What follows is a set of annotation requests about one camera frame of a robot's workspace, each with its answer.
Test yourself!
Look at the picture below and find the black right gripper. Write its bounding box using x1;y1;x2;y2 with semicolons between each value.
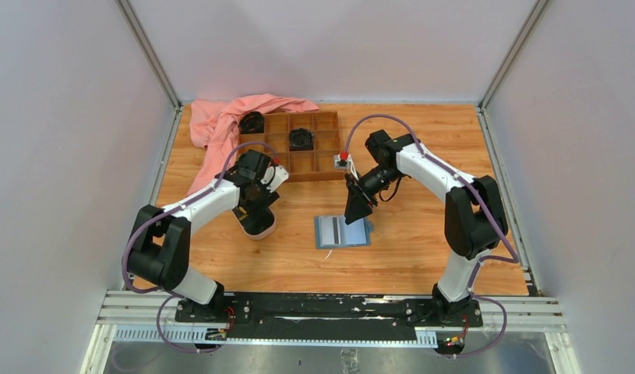
344;165;404;225

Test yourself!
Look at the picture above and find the teal leather card holder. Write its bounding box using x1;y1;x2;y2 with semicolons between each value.
314;215;373;249

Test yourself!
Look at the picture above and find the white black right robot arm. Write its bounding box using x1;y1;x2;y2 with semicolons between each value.
344;130;509;326

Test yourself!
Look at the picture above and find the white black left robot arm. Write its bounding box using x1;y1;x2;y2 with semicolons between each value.
122;150;289;322

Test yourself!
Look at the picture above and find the white card with magnetic stripe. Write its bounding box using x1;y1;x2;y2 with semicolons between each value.
316;216;344;248

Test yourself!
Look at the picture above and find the wooden compartment tray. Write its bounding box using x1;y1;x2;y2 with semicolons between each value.
237;111;344;182

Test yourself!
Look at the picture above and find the rolled dark dotted tie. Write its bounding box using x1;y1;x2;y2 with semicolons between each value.
288;128;315;151

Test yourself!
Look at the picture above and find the rolled black tie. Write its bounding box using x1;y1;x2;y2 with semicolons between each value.
238;111;265;135

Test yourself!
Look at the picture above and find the pink cloth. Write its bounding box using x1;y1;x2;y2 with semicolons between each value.
187;93;319;196

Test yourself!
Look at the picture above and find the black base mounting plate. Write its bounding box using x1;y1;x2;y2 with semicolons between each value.
175;292;483;342

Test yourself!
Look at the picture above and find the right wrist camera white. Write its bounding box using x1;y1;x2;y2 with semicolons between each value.
333;151;359;179

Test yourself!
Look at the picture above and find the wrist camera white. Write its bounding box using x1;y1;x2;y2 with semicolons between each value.
333;151;359;179
261;164;290;192

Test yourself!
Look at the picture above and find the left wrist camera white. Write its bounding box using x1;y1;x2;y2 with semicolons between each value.
261;164;290;192

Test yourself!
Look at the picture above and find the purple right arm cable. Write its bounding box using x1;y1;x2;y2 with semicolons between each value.
343;114;520;359

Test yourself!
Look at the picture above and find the aluminium frame rail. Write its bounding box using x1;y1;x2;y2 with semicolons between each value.
81;291;580;373

